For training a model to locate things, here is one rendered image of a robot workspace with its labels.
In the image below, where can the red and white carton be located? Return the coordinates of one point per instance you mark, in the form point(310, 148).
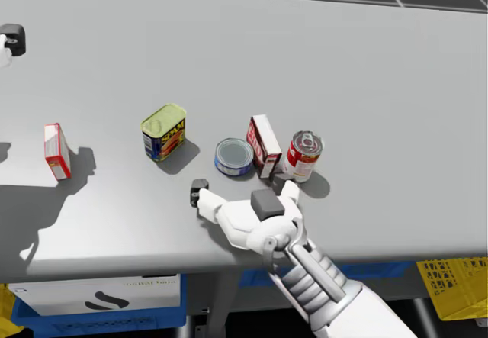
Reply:
point(56, 151)

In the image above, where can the yellow box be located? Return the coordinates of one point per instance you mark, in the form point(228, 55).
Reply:
point(457, 288)

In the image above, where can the white box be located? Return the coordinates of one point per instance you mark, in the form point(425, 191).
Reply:
point(95, 296)

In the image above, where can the red and white can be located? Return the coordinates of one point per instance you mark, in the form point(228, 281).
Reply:
point(303, 156)

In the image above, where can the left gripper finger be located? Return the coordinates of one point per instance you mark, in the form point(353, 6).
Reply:
point(16, 40)

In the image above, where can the dark red carton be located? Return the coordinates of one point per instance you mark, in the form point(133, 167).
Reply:
point(263, 143)

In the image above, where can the blue box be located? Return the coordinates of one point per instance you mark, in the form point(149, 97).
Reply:
point(114, 324)

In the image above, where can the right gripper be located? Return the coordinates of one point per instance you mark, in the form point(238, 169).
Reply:
point(244, 223)

